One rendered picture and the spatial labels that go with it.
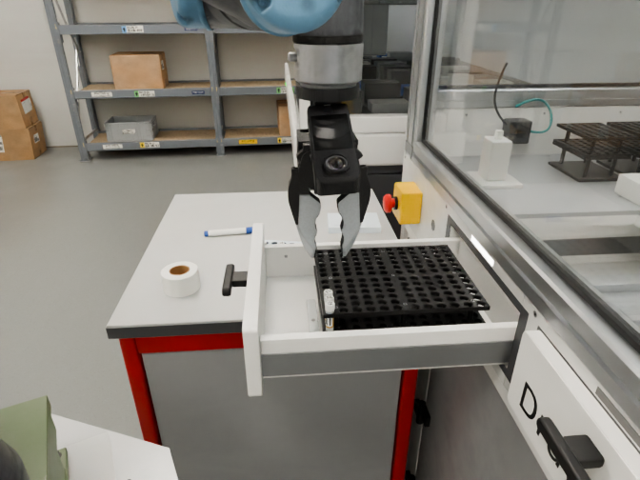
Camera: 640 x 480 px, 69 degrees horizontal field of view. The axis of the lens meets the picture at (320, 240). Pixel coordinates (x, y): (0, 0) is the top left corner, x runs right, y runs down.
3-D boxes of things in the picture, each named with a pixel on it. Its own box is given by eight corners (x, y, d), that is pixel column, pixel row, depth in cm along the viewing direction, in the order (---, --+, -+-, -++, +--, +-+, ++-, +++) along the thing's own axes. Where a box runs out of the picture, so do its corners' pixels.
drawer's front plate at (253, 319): (248, 399, 58) (241, 329, 53) (257, 277, 84) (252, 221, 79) (262, 398, 58) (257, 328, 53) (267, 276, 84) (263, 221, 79)
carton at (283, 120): (279, 136, 433) (277, 106, 420) (277, 129, 461) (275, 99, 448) (322, 135, 438) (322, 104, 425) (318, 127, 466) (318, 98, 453)
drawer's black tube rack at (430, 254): (323, 353, 63) (323, 313, 60) (313, 283, 79) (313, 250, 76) (482, 344, 65) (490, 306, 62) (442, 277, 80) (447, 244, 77)
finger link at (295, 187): (321, 222, 59) (330, 155, 55) (322, 228, 57) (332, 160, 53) (284, 218, 58) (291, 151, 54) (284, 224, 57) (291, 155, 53)
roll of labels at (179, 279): (199, 275, 95) (197, 259, 93) (201, 294, 89) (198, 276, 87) (164, 281, 93) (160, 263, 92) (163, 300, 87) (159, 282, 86)
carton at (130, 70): (114, 90, 396) (108, 55, 383) (123, 85, 424) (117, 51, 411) (164, 90, 401) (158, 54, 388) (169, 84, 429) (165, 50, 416)
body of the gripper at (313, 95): (351, 171, 62) (354, 76, 57) (362, 195, 55) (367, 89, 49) (294, 172, 62) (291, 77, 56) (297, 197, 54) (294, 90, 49)
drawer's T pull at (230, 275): (222, 298, 64) (221, 290, 63) (227, 270, 70) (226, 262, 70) (249, 297, 64) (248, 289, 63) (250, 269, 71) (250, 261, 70)
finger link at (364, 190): (371, 215, 59) (364, 149, 55) (373, 221, 57) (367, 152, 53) (334, 222, 59) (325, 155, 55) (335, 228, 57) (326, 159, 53)
